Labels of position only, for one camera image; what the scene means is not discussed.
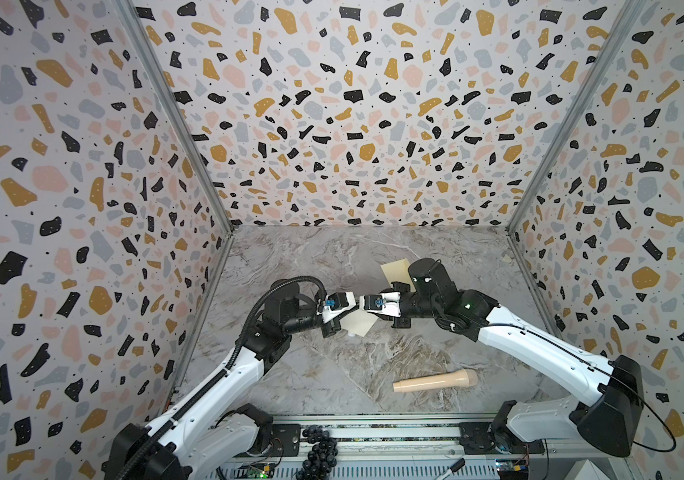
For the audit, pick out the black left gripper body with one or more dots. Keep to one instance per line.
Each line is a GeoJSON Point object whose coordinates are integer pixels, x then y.
{"type": "Point", "coordinates": [329, 329]}

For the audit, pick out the pale yellow letter paper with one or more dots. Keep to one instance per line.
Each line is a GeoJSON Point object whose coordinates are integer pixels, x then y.
{"type": "Point", "coordinates": [397, 271]}

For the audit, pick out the cream paper envelope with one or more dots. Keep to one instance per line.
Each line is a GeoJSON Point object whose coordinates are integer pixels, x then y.
{"type": "Point", "coordinates": [358, 322]}

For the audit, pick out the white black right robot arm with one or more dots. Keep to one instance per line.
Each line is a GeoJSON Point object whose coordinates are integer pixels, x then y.
{"type": "Point", "coordinates": [605, 398]}

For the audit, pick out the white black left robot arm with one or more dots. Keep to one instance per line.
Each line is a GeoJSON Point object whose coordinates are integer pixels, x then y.
{"type": "Point", "coordinates": [204, 430]}

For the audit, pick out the beige toy microphone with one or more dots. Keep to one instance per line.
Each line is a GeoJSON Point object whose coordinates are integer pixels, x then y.
{"type": "Point", "coordinates": [463, 378]}

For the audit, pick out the black bead cluster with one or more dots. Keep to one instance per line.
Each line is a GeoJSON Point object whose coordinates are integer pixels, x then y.
{"type": "Point", "coordinates": [322, 456]}

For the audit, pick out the black marker pen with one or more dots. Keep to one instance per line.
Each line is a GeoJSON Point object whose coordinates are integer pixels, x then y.
{"type": "Point", "coordinates": [451, 470]}

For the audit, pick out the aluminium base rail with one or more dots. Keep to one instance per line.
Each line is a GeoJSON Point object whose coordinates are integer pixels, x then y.
{"type": "Point", "coordinates": [421, 446]}

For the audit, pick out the aluminium corner post right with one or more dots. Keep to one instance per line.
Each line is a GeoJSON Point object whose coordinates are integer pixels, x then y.
{"type": "Point", "coordinates": [627, 16]}

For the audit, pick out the aluminium corner post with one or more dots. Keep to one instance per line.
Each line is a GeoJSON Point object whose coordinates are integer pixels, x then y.
{"type": "Point", "coordinates": [627, 16]}
{"type": "Point", "coordinates": [126, 11]}

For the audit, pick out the aluminium corner post left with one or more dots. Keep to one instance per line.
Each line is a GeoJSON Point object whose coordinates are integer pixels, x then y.
{"type": "Point", "coordinates": [126, 11]}

